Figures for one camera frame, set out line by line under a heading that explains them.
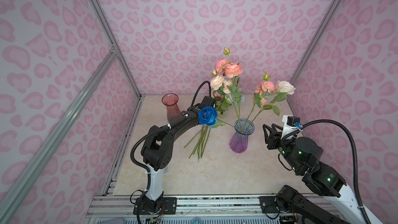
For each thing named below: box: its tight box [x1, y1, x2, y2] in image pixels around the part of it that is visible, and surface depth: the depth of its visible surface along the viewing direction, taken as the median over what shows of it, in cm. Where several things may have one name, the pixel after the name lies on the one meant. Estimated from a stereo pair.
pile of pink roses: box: [183, 91, 232, 162], surface depth 94 cm
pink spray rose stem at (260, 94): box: [244, 72, 276, 126], surface depth 71 cm
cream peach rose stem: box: [209, 75, 241, 122], surface depth 71 cm
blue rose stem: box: [197, 106, 227, 129], surface depth 57 cm
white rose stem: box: [251, 80, 296, 123], surface depth 67 cm
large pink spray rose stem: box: [215, 47, 244, 106], surface depth 69 cm
